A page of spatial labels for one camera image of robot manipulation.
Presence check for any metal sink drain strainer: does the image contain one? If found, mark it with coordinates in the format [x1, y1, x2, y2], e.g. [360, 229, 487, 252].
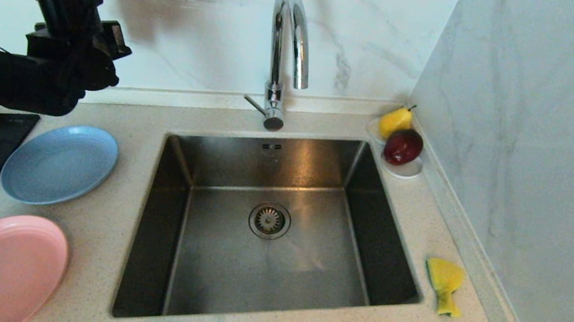
[246, 199, 294, 243]

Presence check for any stainless steel sink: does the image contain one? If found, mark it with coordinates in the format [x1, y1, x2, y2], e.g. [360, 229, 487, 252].
[110, 104, 447, 322]

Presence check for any yellow fish-shaped sponge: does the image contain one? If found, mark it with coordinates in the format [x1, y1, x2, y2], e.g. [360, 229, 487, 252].
[418, 257, 471, 320]

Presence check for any blue plastic plate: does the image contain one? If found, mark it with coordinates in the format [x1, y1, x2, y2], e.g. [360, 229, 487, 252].
[0, 113, 123, 217]

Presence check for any chrome faucet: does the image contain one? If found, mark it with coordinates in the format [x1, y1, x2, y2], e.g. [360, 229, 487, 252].
[239, 0, 323, 137]

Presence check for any yellow pear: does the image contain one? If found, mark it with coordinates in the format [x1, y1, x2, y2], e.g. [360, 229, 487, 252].
[377, 100, 418, 144]

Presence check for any dark red apple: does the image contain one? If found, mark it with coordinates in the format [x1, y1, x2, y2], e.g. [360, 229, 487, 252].
[381, 125, 427, 170]

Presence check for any small white dish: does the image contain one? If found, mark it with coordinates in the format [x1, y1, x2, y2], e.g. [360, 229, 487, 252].
[360, 116, 431, 182]

